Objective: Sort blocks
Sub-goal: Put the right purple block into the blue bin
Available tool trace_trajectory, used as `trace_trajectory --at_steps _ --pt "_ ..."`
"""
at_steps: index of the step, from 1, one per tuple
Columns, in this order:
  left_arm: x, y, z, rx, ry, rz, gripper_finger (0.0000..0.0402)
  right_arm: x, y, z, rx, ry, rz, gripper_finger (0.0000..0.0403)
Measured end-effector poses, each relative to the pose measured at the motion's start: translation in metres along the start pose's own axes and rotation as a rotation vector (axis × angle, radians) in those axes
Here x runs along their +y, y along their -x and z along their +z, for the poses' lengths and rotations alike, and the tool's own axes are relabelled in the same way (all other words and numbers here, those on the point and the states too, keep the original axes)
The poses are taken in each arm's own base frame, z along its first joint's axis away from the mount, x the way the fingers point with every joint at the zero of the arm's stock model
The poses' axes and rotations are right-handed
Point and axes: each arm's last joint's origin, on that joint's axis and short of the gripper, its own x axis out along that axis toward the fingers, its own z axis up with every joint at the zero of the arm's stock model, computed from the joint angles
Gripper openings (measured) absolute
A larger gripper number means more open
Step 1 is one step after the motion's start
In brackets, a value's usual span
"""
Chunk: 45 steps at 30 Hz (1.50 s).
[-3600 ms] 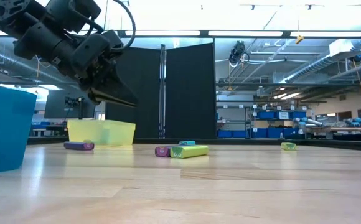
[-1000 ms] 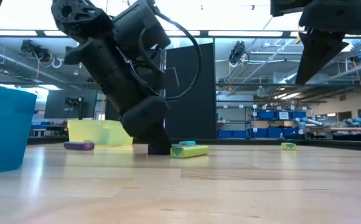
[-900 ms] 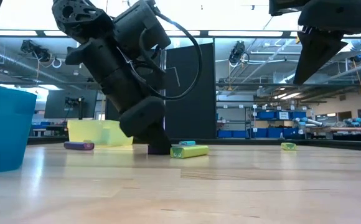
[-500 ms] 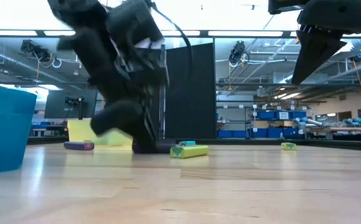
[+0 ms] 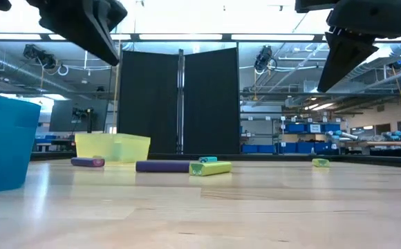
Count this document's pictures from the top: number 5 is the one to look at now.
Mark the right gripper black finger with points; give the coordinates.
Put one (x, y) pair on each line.
(342, 58)

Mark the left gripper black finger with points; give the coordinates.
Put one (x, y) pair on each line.
(97, 38)

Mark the lime green toy block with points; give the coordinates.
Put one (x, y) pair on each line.
(210, 168)
(321, 162)

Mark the yellow translucent plastic bin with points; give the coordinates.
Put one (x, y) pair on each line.
(112, 147)

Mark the purple toy block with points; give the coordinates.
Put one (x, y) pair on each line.
(162, 166)
(87, 162)

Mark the blue plastic bin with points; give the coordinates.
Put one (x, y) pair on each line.
(7, 143)

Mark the teal toy block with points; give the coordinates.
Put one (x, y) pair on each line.
(207, 159)

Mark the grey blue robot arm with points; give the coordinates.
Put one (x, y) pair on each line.
(397, 135)
(340, 135)

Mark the blue ceiling device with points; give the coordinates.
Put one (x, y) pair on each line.
(398, 63)

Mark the black ceiling-hung device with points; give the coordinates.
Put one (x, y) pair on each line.
(264, 58)
(39, 56)

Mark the wooden workbench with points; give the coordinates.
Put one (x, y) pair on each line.
(390, 143)

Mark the shelf with blue bins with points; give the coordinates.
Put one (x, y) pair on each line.
(297, 147)

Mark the black folding partition screen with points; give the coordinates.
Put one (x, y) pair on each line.
(211, 103)

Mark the black camera on stand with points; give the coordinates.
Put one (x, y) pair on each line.
(83, 113)

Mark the dark wall monitor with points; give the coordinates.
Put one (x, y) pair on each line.
(62, 117)

